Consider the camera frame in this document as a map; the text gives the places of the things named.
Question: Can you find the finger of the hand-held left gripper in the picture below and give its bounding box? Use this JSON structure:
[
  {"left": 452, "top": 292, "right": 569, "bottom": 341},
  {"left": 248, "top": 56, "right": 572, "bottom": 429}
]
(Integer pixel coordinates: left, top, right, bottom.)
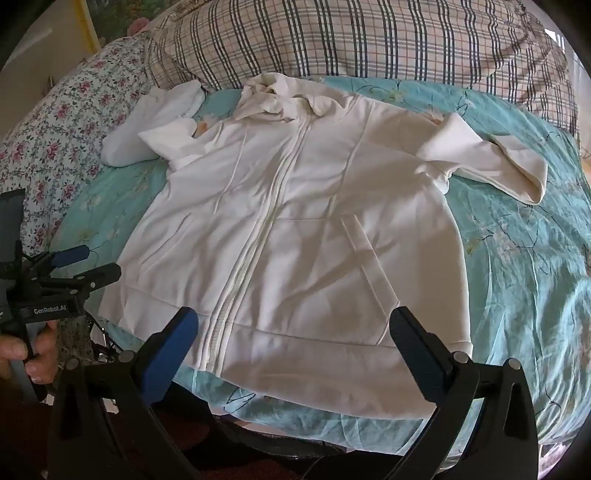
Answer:
[
  {"left": 36, "top": 244, "right": 91, "bottom": 273},
  {"left": 69, "top": 263, "right": 122, "bottom": 292}
]

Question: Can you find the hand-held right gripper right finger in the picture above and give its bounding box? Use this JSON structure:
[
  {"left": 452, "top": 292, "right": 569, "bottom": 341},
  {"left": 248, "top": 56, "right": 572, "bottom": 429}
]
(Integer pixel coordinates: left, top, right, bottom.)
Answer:
[{"left": 389, "top": 306, "right": 541, "bottom": 480}]

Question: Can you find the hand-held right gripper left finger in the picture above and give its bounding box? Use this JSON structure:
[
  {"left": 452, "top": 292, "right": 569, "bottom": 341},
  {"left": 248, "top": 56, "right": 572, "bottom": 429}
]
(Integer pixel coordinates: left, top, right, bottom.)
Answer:
[{"left": 48, "top": 306, "right": 218, "bottom": 480}]

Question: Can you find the white zip hoodie jacket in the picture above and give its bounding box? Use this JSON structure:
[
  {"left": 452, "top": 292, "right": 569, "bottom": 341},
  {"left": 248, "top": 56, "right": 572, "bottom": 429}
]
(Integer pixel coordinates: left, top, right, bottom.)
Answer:
[{"left": 99, "top": 71, "right": 549, "bottom": 418}]

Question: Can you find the person's left hand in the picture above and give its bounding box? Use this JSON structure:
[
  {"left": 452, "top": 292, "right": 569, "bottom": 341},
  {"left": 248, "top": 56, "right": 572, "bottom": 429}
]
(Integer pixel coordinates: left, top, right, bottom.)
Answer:
[{"left": 0, "top": 320, "right": 60, "bottom": 385}]

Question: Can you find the pink floral blanket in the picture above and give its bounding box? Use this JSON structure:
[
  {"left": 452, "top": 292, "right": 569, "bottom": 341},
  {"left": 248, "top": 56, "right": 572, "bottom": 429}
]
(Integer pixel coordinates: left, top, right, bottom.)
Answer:
[{"left": 0, "top": 34, "right": 153, "bottom": 367}]

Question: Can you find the small white folded garment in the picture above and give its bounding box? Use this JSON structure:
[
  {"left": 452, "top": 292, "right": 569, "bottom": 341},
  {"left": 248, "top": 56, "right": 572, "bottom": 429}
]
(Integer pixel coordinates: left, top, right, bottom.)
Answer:
[{"left": 102, "top": 82, "right": 206, "bottom": 167}]

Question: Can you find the teal floral bed sheet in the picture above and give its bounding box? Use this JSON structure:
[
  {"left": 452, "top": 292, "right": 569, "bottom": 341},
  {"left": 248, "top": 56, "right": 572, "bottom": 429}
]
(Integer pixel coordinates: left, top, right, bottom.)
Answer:
[{"left": 48, "top": 76, "right": 591, "bottom": 467}]

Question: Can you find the plaid quilt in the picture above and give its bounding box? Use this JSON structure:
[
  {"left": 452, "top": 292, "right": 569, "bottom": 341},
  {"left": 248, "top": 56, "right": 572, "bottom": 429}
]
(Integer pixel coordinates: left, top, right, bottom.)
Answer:
[{"left": 145, "top": 0, "right": 580, "bottom": 134}]

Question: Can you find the wall poster with yellow frame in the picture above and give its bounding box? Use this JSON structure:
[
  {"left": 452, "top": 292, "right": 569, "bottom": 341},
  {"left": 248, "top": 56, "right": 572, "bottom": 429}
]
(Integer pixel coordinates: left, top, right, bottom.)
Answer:
[{"left": 76, "top": 0, "right": 185, "bottom": 51}]

